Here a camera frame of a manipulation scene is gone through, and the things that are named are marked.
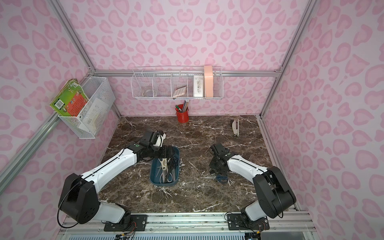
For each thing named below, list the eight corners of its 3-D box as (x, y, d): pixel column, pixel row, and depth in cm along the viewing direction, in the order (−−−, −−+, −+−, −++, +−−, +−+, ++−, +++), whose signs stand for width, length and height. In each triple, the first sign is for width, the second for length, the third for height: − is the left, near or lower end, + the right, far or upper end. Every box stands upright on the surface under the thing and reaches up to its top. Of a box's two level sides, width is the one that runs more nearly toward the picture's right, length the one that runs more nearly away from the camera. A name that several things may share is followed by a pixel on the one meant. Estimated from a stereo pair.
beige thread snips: (231, 135, 110) (232, 133, 108) (232, 121, 119) (232, 118, 117) (238, 136, 109) (239, 134, 107) (238, 122, 118) (239, 119, 116)
